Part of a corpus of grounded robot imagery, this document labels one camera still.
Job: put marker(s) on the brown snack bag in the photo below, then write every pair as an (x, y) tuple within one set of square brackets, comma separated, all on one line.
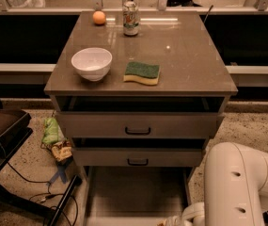
[(61, 150)]

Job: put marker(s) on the blue tape on floor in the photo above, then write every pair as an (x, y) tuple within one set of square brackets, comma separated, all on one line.
[(60, 174)]

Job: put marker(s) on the soda can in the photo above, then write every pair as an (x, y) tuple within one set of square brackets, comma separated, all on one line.
[(130, 18)]

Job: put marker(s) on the green chip bag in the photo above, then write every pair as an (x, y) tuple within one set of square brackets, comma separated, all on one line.
[(51, 135)]

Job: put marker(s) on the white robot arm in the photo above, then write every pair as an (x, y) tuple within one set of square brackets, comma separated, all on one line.
[(235, 189)]

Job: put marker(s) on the white bowl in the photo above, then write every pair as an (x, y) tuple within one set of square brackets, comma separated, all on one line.
[(93, 64)]

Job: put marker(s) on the grey drawer cabinet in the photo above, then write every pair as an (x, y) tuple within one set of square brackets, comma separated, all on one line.
[(193, 77)]

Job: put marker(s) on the black stand with tray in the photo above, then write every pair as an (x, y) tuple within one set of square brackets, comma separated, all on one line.
[(14, 131)]

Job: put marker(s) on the orange ball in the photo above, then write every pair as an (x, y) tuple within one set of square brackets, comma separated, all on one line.
[(99, 18)]

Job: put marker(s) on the grey drawer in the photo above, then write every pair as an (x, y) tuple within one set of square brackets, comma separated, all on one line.
[(135, 196), (136, 157), (139, 125)]

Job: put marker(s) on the green yellow sponge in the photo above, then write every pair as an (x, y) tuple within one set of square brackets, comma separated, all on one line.
[(142, 73)]

